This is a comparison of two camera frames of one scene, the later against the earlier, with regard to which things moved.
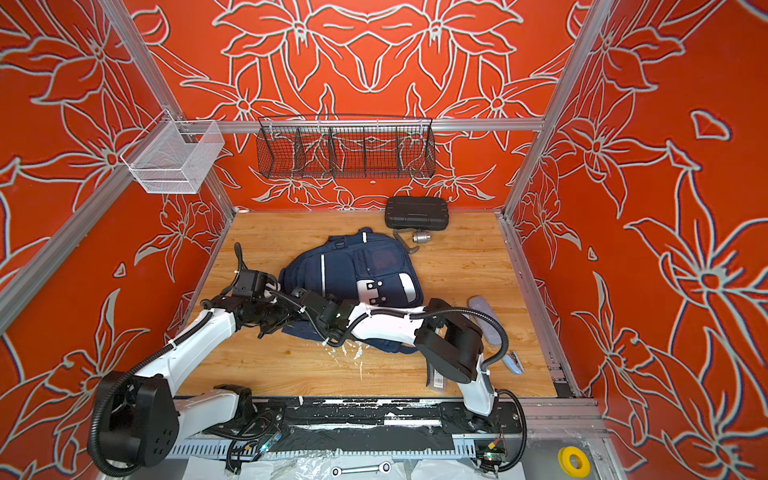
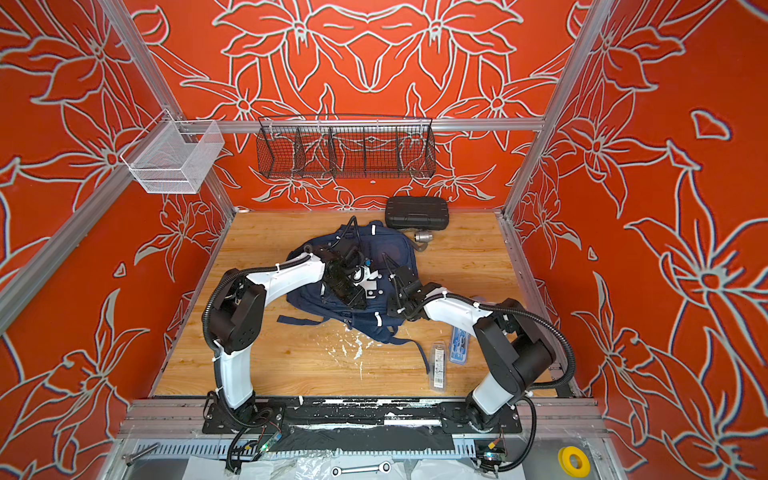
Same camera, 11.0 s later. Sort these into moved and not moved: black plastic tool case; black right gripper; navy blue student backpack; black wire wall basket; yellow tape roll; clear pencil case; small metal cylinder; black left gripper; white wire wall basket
Moved: navy blue student backpack; black left gripper; black right gripper
Not moved: yellow tape roll; black plastic tool case; white wire wall basket; clear pencil case; black wire wall basket; small metal cylinder
